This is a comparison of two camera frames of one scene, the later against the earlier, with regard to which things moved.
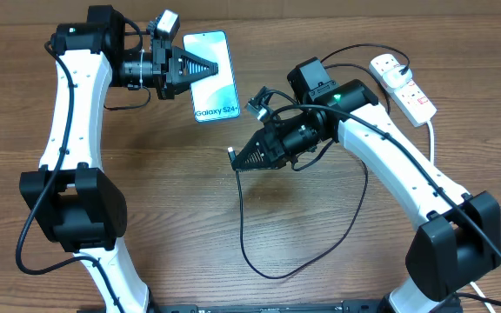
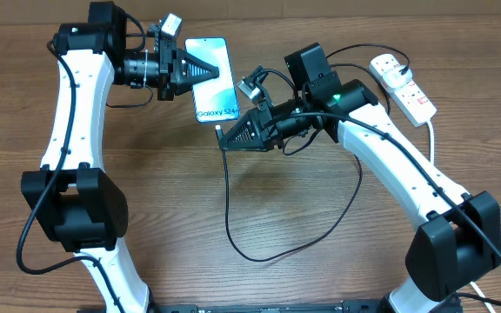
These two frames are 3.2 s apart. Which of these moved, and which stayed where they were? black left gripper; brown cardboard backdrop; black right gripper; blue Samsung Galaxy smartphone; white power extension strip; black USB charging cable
Moved: black right gripper; black USB charging cable
Stayed: blue Samsung Galaxy smartphone; white power extension strip; brown cardboard backdrop; black left gripper
